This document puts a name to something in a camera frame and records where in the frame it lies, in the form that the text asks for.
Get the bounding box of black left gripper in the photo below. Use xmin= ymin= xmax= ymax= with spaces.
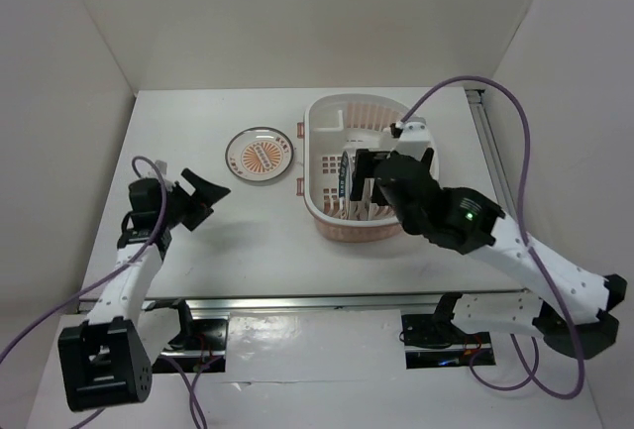
xmin=158 ymin=167 xmax=228 ymax=231

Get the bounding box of plate with dark blue rim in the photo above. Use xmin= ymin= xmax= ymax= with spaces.
xmin=338 ymin=150 xmax=351 ymax=220

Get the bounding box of plate with red characters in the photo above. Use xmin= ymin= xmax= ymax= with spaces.
xmin=350 ymin=179 xmax=371 ymax=221

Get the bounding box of plate with orange sunburst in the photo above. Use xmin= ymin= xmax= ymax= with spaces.
xmin=225 ymin=127 xmax=295 ymax=184

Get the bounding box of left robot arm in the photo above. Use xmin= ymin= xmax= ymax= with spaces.
xmin=57 ymin=168 xmax=230 ymax=412

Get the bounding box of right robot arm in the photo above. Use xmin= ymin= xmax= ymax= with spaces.
xmin=350 ymin=149 xmax=627 ymax=360

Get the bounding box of white and pink dish rack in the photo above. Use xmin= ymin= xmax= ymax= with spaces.
xmin=298 ymin=93 xmax=432 ymax=243

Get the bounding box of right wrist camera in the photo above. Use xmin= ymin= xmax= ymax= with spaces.
xmin=390 ymin=122 xmax=433 ymax=161

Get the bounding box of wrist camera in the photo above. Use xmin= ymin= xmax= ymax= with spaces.
xmin=390 ymin=122 xmax=433 ymax=161
xmin=155 ymin=160 xmax=167 ymax=176

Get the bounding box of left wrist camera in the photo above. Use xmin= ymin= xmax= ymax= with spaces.
xmin=155 ymin=160 xmax=167 ymax=176

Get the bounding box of aluminium side rail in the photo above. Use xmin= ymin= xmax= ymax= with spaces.
xmin=465 ymin=89 xmax=517 ymax=218

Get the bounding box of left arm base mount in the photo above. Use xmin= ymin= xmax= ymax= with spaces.
xmin=161 ymin=316 xmax=229 ymax=374

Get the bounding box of aluminium front rail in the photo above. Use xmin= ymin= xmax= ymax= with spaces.
xmin=76 ymin=289 xmax=534 ymax=314

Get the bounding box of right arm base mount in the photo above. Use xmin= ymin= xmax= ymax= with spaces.
xmin=398 ymin=314 xmax=495 ymax=370

